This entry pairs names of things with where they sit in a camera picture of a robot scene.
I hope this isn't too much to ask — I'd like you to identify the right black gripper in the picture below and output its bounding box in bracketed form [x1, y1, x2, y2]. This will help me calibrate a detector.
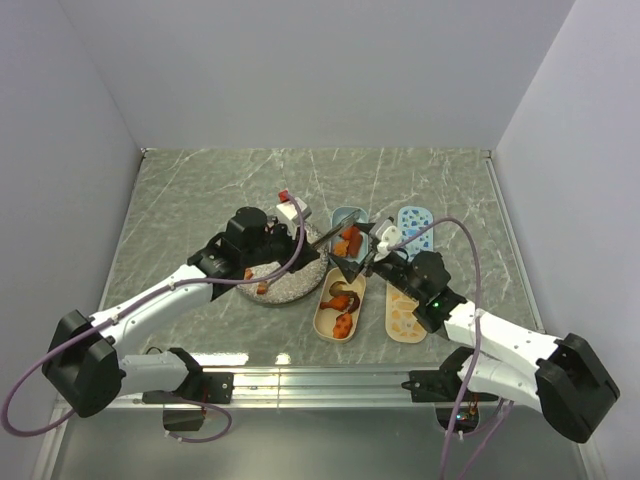
[329, 222, 424, 302]

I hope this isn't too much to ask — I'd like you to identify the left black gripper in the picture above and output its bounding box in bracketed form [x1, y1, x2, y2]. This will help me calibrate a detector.
[243, 217, 320, 274]

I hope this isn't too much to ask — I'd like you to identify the blue lunch box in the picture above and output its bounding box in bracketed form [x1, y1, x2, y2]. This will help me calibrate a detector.
[329, 207, 370, 276]

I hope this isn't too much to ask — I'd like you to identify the red-brown meat slab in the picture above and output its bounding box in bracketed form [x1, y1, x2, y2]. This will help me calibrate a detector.
[348, 234, 363, 258]

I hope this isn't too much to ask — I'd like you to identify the orange crab claw piece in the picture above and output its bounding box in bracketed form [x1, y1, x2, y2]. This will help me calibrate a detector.
[340, 225, 360, 241]

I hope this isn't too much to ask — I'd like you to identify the orange fried cutlet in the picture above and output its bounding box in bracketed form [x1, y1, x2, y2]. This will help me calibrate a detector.
[333, 240, 350, 258]

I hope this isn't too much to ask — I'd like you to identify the dark glazed food piece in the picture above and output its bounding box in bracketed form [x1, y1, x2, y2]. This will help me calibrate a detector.
[329, 281, 355, 297]

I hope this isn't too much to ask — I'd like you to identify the orange drumstick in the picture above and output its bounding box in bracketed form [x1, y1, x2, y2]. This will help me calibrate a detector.
[319, 295, 351, 312]

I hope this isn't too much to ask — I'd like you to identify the beige lunch box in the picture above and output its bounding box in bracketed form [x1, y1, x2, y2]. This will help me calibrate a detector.
[313, 268, 367, 344]

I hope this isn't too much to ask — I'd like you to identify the spotted orange food piece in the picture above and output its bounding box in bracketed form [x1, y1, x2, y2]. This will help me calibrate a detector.
[332, 312, 353, 339]

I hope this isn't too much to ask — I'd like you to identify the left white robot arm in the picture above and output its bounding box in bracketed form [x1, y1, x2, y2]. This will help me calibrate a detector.
[42, 198, 319, 418]

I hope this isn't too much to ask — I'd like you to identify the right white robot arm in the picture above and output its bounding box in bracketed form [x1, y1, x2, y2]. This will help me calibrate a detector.
[337, 219, 620, 443]

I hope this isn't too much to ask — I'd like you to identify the speckled round plate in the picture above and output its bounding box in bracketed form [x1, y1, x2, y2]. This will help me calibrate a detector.
[236, 244, 329, 305]

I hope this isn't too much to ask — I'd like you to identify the blue patterned lid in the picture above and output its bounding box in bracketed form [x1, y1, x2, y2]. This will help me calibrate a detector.
[397, 206, 433, 261]

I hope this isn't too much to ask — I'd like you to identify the beige patterned lid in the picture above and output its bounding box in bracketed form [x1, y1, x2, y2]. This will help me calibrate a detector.
[385, 283, 427, 344]

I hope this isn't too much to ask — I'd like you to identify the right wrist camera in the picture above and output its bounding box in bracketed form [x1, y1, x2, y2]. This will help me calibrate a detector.
[369, 217, 402, 262]

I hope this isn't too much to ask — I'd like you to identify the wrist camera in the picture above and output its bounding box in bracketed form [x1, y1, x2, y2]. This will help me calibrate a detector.
[276, 190, 312, 227]
[369, 217, 402, 262]

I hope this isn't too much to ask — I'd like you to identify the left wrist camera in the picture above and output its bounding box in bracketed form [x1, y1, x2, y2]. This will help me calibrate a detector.
[276, 190, 312, 227]

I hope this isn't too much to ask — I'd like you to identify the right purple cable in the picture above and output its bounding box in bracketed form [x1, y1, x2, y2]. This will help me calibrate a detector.
[389, 216, 516, 480]

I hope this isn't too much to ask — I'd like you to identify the purple cable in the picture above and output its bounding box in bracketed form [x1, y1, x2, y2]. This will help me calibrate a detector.
[389, 216, 516, 480]
[0, 194, 307, 444]

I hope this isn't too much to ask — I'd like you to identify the aluminium frame rail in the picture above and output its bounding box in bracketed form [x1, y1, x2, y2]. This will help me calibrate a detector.
[54, 364, 584, 411]

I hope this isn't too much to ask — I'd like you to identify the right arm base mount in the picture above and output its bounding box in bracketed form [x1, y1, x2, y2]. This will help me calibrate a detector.
[401, 347, 499, 434]

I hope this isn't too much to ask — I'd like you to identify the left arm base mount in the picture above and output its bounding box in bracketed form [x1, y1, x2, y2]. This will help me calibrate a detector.
[142, 348, 234, 444]

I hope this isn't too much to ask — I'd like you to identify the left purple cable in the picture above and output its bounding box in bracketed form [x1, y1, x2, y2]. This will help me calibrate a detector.
[0, 194, 307, 444]

